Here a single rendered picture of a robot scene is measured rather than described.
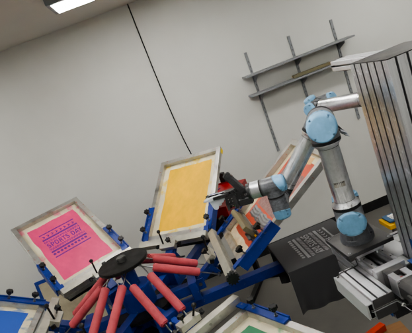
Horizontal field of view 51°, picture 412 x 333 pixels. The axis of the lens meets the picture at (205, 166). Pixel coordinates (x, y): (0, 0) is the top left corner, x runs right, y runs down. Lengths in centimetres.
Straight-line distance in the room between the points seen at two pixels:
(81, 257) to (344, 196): 220
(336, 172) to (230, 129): 289
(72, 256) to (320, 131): 231
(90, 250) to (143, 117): 161
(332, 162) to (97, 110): 312
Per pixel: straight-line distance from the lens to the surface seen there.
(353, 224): 186
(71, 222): 373
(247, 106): 460
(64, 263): 346
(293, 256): 277
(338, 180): 180
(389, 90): 165
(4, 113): 469
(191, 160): 366
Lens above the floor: 224
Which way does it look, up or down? 13 degrees down
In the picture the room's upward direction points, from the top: 21 degrees counter-clockwise
